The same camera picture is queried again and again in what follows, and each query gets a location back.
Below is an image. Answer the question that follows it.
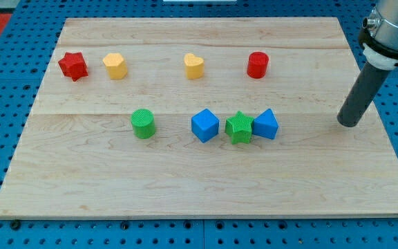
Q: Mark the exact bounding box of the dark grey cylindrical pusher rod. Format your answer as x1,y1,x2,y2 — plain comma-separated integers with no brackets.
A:
337,62,390,127

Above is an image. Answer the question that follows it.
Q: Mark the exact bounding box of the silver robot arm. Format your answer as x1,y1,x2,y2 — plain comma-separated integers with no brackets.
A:
337,0,398,127

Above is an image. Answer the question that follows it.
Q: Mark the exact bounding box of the red cylinder block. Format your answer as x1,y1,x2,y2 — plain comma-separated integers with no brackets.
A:
247,51,269,79

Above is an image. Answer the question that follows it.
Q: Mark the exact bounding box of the blue triangle block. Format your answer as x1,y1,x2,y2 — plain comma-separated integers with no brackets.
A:
252,109,279,140

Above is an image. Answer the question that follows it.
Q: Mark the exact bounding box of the green star block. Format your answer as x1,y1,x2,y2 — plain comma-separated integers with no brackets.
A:
225,111,254,145

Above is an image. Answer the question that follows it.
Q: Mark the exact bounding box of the wooden board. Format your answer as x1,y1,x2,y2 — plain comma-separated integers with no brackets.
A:
0,17,398,220

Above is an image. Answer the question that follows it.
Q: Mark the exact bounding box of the blue cube block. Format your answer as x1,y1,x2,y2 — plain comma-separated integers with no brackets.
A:
191,109,220,143

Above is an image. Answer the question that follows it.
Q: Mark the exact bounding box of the yellow heart block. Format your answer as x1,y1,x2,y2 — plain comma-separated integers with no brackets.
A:
184,53,205,80

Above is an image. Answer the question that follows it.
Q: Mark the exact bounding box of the green cylinder block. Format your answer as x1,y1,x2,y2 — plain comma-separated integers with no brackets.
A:
131,109,156,139

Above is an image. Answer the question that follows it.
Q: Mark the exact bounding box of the yellow hexagon block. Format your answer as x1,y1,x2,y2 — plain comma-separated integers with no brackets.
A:
102,53,128,80

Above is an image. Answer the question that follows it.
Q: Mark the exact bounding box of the red star block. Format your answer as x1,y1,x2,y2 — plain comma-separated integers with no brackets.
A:
58,52,88,82

